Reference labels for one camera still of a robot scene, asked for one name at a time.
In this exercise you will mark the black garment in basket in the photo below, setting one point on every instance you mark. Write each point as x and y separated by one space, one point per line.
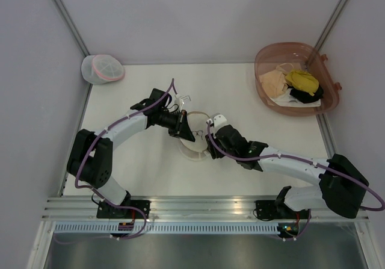
305 97

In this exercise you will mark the aluminium frame post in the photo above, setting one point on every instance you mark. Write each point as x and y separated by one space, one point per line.
71 26
332 21

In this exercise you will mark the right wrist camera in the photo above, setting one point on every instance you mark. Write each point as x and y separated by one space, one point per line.
217 121

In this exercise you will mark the white pink-trimmed mesh laundry bag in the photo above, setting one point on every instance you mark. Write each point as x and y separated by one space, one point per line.
101 69

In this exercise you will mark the translucent pink plastic basket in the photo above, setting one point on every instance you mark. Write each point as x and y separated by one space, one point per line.
303 57

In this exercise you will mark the left aluminium frame post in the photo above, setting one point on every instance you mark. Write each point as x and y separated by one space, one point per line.
71 26

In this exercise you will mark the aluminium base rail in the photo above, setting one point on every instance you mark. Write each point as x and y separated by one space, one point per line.
162 208

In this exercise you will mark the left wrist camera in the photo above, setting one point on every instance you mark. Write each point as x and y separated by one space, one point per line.
182 100

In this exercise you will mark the yellow garment in basket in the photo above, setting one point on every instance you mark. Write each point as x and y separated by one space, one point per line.
302 81

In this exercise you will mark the right aluminium frame post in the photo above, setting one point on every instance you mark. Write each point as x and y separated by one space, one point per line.
332 21

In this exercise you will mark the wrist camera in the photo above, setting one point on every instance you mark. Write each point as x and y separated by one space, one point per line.
182 100
217 121

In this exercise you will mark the beige round mesh laundry bag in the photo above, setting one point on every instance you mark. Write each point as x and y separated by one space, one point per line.
197 150

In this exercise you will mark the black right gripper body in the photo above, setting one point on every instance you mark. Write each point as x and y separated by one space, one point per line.
228 151

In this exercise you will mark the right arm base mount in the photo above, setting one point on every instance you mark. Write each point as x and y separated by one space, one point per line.
269 210

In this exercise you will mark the beige bra in basket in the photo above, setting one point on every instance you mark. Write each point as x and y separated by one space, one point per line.
274 82

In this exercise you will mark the white garment in basket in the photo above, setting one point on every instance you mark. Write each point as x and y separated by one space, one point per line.
286 100

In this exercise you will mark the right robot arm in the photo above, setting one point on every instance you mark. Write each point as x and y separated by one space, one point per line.
333 183

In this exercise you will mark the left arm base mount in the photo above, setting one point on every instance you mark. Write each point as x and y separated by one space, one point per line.
128 209

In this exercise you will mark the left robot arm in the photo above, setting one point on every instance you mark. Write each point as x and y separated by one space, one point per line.
90 160

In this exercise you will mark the white slotted cable duct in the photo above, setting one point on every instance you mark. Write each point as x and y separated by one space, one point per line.
170 227

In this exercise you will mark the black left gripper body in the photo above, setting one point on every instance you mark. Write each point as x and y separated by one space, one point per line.
171 121

